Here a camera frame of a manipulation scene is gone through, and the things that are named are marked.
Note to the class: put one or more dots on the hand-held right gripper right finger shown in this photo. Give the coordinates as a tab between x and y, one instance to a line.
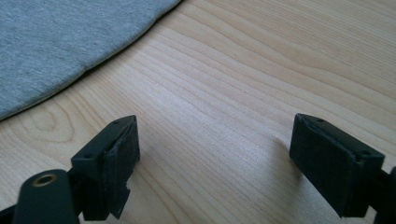
333	168

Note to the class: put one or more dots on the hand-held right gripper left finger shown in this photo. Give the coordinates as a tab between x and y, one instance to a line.
106	168

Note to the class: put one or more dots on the grey cloth garment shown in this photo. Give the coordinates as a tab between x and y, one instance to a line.
62	40

